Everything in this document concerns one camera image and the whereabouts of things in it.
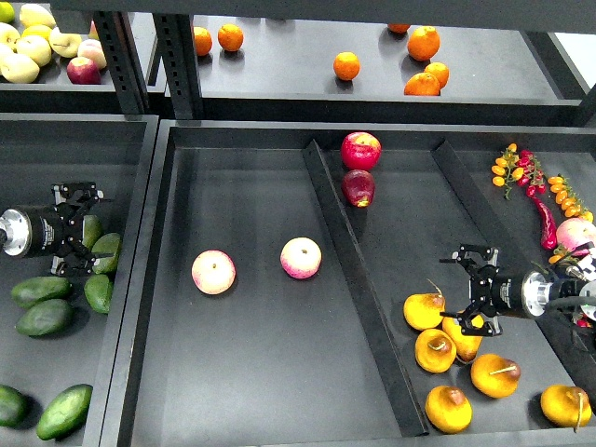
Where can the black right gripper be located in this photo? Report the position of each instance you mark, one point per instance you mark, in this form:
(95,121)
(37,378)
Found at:
(494,294)

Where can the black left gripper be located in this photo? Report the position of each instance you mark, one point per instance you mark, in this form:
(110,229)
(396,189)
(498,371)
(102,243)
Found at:
(34,231)

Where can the yellow pear brown top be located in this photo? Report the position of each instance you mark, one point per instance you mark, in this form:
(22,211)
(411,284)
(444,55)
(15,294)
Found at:
(434,351)

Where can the black tray divider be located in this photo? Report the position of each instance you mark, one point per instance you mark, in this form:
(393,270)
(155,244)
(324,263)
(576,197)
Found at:
(498,231)
(396,381)

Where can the dark green avocado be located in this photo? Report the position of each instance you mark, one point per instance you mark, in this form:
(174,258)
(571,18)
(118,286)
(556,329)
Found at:
(66,413)

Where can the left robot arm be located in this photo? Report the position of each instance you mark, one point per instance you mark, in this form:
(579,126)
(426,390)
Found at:
(56,230)

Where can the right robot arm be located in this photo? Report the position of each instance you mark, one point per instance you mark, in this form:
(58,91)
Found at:
(568,342)

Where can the green avocado top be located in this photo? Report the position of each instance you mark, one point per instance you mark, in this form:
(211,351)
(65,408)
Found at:
(92,230)

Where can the yellow upright pear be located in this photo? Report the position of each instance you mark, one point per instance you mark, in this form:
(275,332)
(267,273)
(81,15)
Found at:
(467,346)

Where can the yellow pear with stem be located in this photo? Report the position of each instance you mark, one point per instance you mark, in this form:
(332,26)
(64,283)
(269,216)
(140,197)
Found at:
(422,311)

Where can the dark avocado lying upper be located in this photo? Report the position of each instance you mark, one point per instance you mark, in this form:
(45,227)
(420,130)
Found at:
(33,291)

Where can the yellow pear long stem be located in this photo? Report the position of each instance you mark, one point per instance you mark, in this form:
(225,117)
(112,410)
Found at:
(495,376)

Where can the yellow pear front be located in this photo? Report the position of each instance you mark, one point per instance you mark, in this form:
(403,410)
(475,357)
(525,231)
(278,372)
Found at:
(448,409)

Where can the yellow pear right corner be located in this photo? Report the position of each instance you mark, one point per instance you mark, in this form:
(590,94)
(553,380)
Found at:
(566,406)

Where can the pale pear front shelf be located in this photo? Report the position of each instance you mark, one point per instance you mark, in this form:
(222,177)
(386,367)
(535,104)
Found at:
(19,69)

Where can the green avocado bottom left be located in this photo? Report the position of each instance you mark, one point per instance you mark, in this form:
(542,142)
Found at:
(14,406)

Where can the black left tray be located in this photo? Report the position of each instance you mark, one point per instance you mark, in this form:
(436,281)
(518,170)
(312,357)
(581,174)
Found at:
(115,152)

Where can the red chili pepper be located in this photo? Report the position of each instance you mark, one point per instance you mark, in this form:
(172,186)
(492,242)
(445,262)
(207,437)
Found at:
(548,238)

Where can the lower cherry tomato bunch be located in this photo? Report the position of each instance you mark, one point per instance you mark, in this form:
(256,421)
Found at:
(559,256)

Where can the white label card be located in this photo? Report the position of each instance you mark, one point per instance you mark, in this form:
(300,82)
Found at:
(587,267)

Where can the pink apple right bin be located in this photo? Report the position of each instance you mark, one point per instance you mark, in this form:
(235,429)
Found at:
(573,235)

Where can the mixed cherry tomato bunch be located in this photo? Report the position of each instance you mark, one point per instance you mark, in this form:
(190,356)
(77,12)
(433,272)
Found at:
(518,167)

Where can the pink apple left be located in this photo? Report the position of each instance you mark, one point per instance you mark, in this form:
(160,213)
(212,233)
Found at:
(213,272)

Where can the black upper left shelf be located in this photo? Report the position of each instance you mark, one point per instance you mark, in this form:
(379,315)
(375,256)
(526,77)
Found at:
(53,92)

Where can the red apple on shelf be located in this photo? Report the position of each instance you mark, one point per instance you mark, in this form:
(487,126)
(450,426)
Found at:
(83,71)

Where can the dark red apple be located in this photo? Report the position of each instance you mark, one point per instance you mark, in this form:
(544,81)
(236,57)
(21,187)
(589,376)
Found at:
(358,187)

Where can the pale peach on shelf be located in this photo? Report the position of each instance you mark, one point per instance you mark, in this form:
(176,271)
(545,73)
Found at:
(92,49)

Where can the yellow apple on shelf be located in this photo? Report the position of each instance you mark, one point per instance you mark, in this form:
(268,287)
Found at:
(64,44)

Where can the pale apple middle shelf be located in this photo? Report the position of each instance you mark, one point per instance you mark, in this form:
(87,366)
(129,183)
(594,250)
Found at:
(36,47)

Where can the bright red apple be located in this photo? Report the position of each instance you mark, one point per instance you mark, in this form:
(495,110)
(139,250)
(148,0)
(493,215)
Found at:
(360,150)

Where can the yellow lemon on shelf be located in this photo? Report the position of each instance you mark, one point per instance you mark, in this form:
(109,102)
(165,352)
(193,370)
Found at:
(40,30)

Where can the black shelf post left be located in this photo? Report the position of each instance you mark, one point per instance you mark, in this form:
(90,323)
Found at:
(114,31)

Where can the black shelf post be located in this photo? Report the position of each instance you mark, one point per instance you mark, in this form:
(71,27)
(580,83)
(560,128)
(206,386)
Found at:
(114,31)
(176,46)

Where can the black shelf post right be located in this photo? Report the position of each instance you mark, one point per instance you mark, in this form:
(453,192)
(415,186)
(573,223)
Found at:
(176,46)

